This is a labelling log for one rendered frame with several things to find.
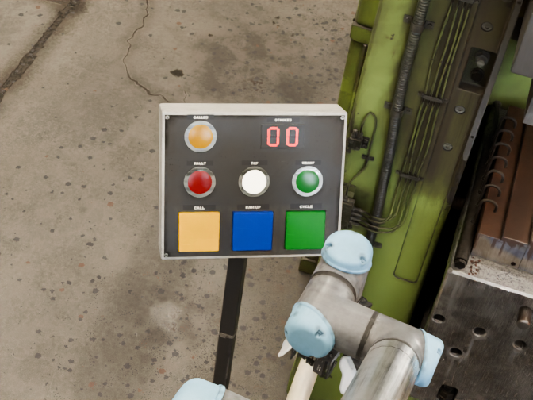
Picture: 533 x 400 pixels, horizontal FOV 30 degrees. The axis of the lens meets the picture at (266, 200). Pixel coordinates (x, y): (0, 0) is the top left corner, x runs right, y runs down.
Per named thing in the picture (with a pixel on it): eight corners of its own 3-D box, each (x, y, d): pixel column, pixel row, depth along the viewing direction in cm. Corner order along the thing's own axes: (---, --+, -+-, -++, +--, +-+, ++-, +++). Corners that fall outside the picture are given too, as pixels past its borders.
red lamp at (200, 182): (208, 199, 181) (209, 182, 178) (184, 192, 182) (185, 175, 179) (213, 188, 183) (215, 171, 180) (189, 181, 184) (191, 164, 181)
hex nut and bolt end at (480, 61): (480, 88, 190) (490, 59, 185) (465, 84, 190) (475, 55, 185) (482, 80, 191) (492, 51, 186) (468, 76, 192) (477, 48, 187)
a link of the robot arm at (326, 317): (356, 347, 137) (383, 292, 144) (282, 315, 140) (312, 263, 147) (347, 378, 143) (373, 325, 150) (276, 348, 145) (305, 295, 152)
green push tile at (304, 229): (324, 249, 188) (326, 211, 186) (284, 250, 187) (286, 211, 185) (322, 246, 190) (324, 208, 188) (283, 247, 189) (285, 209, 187)
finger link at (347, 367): (343, 412, 169) (322, 371, 165) (359, 388, 172) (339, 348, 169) (357, 413, 167) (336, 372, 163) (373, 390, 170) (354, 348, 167)
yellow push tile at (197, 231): (219, 251, 185) (220, 213, 183) (178, 252, 184) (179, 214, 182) (218, 248, 186) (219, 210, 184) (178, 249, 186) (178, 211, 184)
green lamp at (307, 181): (315, 198, 185) (318, 182, 181) (291, 190, 185) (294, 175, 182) (320, 187, 187) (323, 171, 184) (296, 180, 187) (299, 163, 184)
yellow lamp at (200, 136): (208, 154, 179) (210, 136, 176) (184, 147, 180) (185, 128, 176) (214, 144, 181) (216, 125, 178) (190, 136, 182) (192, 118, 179)
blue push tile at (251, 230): (272, 250, 186) (273, 212, 184) (232, 251, 185) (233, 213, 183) (270, 247, 188) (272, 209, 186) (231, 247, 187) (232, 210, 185)
